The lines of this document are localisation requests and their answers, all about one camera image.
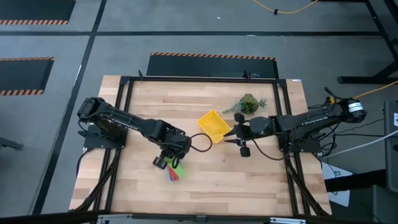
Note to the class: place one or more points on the black striped-edge floor mat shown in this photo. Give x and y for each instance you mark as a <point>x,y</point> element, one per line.
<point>211,67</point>
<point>21,74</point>
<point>34,9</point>

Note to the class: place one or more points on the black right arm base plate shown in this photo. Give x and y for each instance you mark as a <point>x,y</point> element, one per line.
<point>306,148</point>

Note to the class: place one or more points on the white paper sheet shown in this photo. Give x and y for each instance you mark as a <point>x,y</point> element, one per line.
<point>334,186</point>

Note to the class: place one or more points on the small artificial green plant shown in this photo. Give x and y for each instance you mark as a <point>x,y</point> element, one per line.
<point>248,104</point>

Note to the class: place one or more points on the black aluminium table frame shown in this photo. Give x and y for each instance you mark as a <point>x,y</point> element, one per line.
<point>202,79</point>

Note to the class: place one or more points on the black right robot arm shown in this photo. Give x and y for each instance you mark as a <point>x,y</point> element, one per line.
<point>311,121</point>

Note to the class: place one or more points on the yellow plastic basket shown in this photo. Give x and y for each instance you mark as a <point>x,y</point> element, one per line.
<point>213,124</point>

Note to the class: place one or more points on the grey cabinet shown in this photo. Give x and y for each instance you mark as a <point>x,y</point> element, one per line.
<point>391,140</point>

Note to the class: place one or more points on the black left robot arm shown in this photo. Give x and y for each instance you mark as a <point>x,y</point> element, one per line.
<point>124,119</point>

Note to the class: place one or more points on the red plastic measuring cup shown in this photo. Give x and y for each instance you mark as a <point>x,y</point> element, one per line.
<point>174,176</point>

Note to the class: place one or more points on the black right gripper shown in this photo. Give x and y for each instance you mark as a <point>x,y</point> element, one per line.
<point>259,127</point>

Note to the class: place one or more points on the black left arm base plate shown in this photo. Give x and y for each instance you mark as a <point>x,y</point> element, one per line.
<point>90,141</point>

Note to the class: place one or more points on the green plastic measuring cup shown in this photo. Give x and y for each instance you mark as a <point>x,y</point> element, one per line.
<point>180,170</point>

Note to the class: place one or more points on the black desk leg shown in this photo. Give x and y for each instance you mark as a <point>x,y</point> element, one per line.
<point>377,31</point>

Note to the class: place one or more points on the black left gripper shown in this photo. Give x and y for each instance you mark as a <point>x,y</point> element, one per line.
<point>175,144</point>

